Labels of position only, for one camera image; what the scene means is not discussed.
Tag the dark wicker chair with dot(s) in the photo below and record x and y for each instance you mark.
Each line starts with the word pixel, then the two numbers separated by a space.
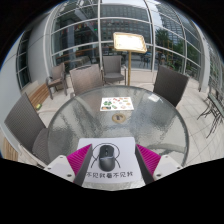
pixel 25 123
pixel 170 85

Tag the gold menu stand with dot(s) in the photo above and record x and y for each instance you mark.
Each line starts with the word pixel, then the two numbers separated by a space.
pixel 129 41

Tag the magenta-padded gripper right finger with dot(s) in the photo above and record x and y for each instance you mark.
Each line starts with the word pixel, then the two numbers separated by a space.
pixel 148 159

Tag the colourful picture menu card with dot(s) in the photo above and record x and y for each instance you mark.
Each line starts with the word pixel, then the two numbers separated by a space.
pixel 116 103

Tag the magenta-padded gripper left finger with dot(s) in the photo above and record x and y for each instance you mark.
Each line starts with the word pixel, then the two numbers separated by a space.
pixel 78 160

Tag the black metal outdoor furniture group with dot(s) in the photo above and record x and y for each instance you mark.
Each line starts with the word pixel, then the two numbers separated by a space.
pixel 213 108

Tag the grey wicker chair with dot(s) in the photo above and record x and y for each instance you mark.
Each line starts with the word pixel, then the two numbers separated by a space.
pixel 112 66
pixel 86 80

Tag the black computer mouse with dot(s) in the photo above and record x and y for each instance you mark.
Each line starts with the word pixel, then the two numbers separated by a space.
pixel 107 160

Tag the grey wicker armchair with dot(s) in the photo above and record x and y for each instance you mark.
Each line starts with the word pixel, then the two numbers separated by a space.
pixel 58 77

